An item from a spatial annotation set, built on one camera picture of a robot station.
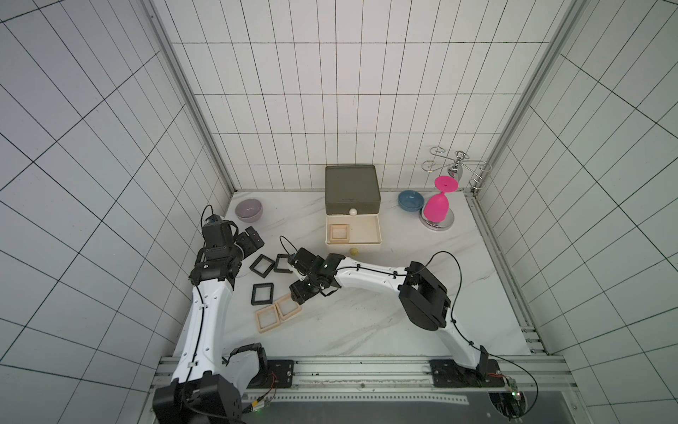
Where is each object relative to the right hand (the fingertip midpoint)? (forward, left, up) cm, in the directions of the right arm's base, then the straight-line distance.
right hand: (290, 300), depth 84 cm
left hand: (+10, +13, +16) cm, 23 cm away
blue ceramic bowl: (+48, -44, -2) cm, 65 cm away
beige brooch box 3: (-6, +7, -2) cm, 9 cm away
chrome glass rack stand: (+38, -60, +25) cm, 76 cm away
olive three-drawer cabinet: (+31, -19, +18) cm, 40 cm away
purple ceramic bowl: (+37, +25, +1) cm, 44 cm away
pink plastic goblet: (+30, -48, +15) cm, 59 cm away
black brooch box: (+13, +14, -3) cm, 19 cm away
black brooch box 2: (+2, +10, -2) cm, 11 cm away
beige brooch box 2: (-2, +1, -1) cm, 2 cm away
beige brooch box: (+27, -14, +1) cm, 30 cm away
